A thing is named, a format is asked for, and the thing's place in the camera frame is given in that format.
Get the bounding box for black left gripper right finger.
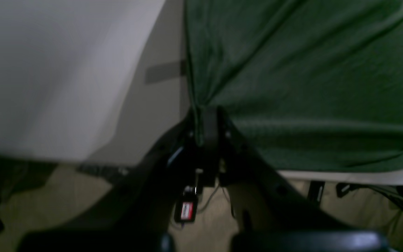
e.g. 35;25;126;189
217;107;389;252

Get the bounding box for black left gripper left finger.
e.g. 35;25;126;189
18;107;219;252

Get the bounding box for dark green t-shirt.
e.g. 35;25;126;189
184;0;403;172

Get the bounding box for black power adapter red label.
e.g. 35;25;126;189
173;186;199;224

